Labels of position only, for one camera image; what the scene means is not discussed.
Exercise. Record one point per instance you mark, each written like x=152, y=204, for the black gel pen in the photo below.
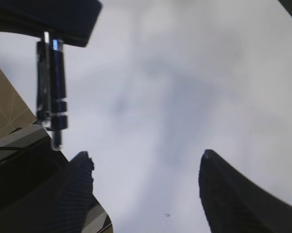
x=51, y=104

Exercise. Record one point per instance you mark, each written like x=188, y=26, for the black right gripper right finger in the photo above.
x=234, y=204

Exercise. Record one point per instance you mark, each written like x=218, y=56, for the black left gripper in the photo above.
x=69, y=20

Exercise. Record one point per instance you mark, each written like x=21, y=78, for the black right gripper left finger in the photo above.
x=41, y=191

